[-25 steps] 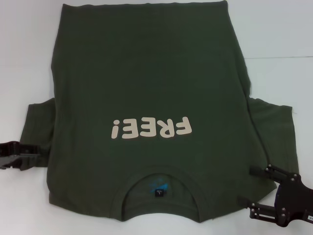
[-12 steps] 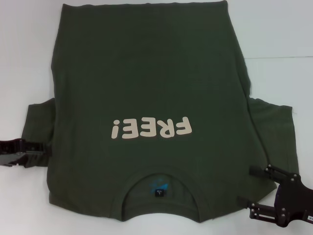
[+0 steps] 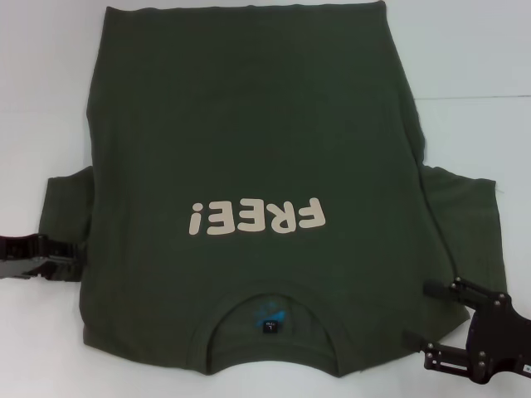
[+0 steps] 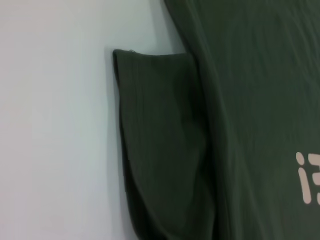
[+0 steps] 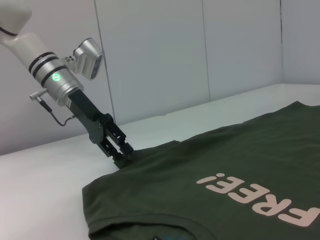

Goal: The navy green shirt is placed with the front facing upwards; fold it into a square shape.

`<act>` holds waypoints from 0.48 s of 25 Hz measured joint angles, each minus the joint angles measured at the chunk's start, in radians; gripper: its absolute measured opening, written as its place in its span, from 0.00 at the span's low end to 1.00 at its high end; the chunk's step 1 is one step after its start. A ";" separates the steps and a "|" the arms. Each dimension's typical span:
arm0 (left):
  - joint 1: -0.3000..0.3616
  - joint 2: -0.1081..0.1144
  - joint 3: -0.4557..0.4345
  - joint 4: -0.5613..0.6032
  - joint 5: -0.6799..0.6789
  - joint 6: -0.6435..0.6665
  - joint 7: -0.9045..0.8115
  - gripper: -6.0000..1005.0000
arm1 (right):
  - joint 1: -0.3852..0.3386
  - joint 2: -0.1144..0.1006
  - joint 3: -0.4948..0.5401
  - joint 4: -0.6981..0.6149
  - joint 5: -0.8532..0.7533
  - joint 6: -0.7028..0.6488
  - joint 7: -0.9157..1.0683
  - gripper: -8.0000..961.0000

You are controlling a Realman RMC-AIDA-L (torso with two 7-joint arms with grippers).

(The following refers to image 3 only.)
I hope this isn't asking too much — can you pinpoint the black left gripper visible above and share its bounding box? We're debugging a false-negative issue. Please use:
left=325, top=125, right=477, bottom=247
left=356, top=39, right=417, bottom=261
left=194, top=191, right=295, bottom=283
left=0, top=234, right=86, bottom=278

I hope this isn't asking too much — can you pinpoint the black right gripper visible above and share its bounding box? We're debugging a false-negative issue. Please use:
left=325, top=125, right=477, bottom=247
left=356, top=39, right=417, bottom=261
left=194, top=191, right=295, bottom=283
left=404, top=276, right=531, bottom=378

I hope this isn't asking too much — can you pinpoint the dark green FREE t-shirt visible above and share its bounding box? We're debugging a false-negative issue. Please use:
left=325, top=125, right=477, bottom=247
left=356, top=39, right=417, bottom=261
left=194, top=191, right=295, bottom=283
left=41, top=2, right=509, bottom=379

